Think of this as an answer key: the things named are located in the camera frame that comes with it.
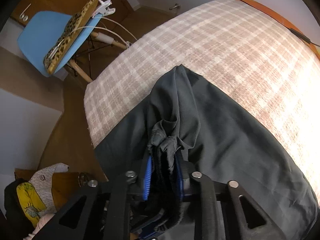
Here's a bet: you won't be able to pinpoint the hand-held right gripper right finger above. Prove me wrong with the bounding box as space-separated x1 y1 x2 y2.
176 152 288 240

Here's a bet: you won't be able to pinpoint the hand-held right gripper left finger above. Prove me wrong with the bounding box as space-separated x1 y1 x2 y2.
32 155 153 240

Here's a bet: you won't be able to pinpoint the dark green pants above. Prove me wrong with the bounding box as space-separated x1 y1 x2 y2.
94 64 319 240

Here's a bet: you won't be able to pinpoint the wooden box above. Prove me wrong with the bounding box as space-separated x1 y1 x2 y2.
15 169 108 210

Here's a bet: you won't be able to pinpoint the white patterned cloth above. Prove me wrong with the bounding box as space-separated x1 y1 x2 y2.
29 163 69 210

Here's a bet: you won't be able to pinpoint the yellow printed cloth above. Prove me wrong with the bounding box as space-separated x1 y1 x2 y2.
16 182 47 227

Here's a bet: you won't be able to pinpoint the black cloth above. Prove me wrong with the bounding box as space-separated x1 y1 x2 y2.
4 179 33 230

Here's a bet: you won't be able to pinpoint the bed with plaid sheet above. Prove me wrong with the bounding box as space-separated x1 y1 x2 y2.
84 0 320 188

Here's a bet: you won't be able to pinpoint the leopard print cushion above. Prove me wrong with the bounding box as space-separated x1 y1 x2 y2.
43 0 99 75

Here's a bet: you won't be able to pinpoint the blue plastic chair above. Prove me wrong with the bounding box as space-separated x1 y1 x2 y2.
17 11 130 83

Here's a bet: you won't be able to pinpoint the white lamp cable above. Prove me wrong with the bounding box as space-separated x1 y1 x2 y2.
49 17 138 60

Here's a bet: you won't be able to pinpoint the metal door handle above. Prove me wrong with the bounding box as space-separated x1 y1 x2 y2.
19 4 32 21

